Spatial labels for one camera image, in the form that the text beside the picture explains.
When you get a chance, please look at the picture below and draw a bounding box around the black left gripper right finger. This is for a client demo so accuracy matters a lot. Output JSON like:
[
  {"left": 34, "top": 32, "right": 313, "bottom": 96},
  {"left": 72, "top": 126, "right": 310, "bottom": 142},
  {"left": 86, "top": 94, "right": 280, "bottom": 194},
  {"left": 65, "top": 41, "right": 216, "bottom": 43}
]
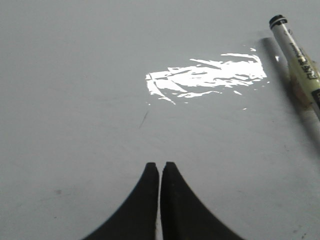
[{"left": 160, "top": 162, "right": 242, "bottom": 240}]

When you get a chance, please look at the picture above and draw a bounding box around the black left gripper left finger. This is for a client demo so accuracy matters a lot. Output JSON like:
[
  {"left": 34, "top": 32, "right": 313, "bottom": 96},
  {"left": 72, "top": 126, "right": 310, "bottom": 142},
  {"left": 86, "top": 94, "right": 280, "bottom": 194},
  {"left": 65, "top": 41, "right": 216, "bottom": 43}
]
[{"left": 85, "top": 162, "right": 159, "bottom": 240}]

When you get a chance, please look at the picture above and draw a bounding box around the black and white whiteboard marker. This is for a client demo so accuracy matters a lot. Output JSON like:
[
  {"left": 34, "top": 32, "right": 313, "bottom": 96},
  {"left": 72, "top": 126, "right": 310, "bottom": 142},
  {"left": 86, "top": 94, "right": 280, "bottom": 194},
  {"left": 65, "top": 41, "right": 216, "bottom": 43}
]
[{"left": 269, "top": 14, "right": 320, "bottom": 118}]

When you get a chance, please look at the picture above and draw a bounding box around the white whiteboard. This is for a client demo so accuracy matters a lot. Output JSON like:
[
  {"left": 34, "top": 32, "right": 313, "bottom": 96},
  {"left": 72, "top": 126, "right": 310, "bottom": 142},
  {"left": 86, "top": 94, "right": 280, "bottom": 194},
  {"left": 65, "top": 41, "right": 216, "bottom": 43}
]
[{"left": 0, "top": 0, "right": 320, "bottom": 240}]

